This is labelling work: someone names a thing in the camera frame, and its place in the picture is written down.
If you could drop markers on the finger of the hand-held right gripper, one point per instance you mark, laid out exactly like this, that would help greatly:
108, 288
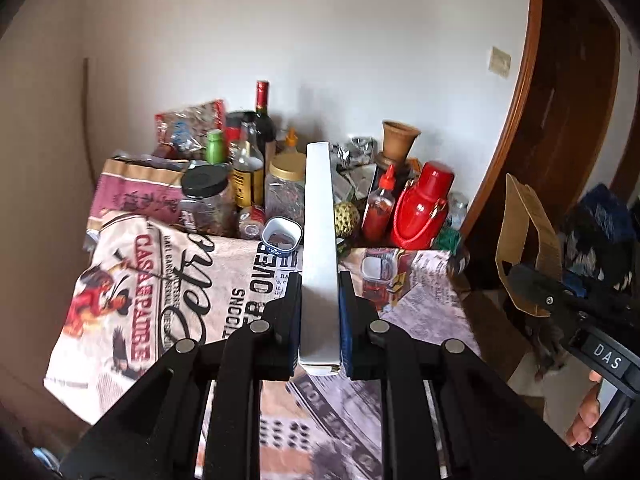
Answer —
579, 287
537, 295

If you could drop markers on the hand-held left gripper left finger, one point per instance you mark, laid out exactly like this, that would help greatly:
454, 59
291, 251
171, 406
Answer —
282, 340

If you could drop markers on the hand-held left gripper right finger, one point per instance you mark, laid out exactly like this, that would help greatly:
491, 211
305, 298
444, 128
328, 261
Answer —
347, 330

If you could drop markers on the brown cardboard piece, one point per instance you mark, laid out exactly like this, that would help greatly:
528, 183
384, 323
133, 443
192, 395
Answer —
542, 240

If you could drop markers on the white box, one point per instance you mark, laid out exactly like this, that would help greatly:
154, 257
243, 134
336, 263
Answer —
320, 260

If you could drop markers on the green wrapper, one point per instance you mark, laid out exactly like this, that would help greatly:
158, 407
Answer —
343, 246

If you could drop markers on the small blue rim tin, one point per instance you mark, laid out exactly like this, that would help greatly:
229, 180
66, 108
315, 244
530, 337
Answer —
281, 237

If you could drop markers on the person's right hand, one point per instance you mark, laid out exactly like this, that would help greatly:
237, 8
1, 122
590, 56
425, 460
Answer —
582, 420

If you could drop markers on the blue knitted cloth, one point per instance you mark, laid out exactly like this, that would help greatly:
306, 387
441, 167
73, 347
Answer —
600, 230

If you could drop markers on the dark glass jar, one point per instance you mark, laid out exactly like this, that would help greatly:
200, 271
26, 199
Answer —
459, 262

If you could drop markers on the green plastic bag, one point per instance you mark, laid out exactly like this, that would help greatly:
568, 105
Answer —
451, 240

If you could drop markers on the yellow-green bumpy ball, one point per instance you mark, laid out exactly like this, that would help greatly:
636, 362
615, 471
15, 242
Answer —
347, 217

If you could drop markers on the clear glass jar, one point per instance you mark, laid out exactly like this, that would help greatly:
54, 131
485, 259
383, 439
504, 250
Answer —
457, 210

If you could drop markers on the small red can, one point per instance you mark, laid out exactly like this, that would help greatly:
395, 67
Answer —
251, 222

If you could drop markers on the red sauce squeeze bottle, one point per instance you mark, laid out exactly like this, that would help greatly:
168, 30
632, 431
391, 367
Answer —
379, 207

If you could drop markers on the red thermos jug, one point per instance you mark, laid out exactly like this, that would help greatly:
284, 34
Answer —
422, 205

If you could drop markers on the gold lid jar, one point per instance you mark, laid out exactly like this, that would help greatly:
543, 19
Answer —
285, 190

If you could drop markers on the black lid jar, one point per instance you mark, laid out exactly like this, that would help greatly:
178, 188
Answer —
207, 200

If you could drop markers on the clear bottle yellow label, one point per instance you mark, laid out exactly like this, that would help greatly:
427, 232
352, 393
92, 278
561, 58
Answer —
247, 175

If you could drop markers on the dark wooden door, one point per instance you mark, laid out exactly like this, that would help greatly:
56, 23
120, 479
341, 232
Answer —
570, 110

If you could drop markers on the silver foil packet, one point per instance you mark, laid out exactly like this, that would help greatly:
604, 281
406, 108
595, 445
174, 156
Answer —
356, 150

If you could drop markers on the brown clay vase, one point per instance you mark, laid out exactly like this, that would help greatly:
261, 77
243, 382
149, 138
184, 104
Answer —
400, 142

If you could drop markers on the orange cap bottle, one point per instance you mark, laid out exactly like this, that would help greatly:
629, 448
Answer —
292, 142

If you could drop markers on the green cap bottle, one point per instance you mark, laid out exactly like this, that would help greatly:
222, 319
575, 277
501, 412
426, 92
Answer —
215, 146

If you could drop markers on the pink and brown paper bag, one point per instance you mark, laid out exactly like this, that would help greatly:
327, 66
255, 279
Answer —
135, 185

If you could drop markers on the red canister dark lid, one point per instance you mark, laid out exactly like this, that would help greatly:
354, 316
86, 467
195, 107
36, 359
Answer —
234, 127

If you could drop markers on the dark wine bottle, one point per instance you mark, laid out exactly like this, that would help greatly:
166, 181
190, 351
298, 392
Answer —
264, 120

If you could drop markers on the red clear snack bag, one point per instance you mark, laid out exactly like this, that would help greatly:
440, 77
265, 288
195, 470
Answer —
187, 125

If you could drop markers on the beige light switch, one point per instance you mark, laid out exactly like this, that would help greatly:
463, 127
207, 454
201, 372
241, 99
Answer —
499, 61

